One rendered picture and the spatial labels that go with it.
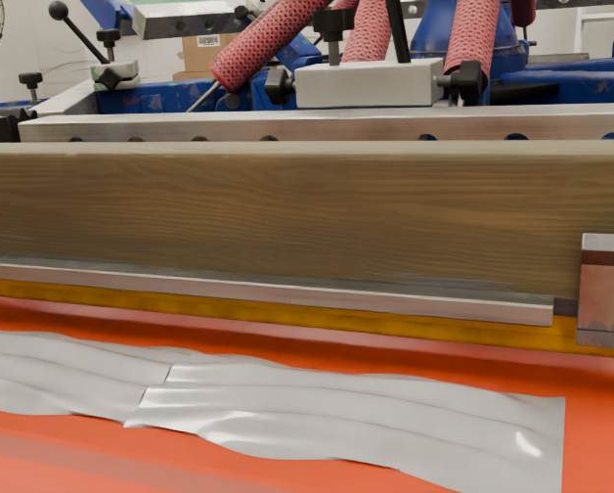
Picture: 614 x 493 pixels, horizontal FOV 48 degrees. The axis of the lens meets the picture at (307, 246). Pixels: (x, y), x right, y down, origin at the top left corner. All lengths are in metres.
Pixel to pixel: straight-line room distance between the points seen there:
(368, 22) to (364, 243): 0.55
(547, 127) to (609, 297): 0.25
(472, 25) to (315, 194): 0.51
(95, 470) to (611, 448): 0.20
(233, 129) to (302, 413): 0.36
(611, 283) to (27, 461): 0.25
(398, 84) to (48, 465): 0.43
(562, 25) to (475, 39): 3.66
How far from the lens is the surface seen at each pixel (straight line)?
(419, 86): 0.60
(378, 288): 0.33
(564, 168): 0.31
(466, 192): 0.31
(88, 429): 0.33
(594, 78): 1.02
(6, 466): 0.32
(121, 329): 0.42
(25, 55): 5.88
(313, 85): 0.63
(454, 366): 0.34
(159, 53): 5.29
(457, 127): 0.55
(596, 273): 0.31
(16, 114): 0.78
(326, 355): 0.36
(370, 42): 0.83
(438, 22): 1.12
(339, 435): 0.28
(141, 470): 0.29
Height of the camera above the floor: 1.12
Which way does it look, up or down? 18 degrees down
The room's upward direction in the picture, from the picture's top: 4 degrees counter-clockwise
